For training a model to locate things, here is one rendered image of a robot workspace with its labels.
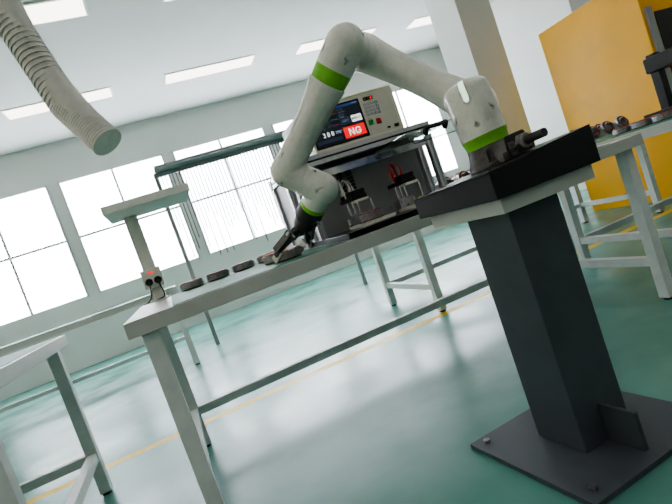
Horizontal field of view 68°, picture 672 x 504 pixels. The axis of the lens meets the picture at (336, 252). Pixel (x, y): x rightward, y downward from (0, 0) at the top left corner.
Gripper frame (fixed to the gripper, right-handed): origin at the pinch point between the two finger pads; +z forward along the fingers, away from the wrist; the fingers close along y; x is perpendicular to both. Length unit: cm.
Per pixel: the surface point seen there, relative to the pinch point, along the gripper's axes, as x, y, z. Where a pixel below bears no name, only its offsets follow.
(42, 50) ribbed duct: 167, -21, 25
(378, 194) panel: 10, 62, -3
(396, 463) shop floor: -81, -9, 13
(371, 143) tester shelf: 22, 54, -25
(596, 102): 36, 428, 3
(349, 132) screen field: 32, 49, -24
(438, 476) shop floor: -91, -11, -3
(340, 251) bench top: -17.4, 1.2, -21.1
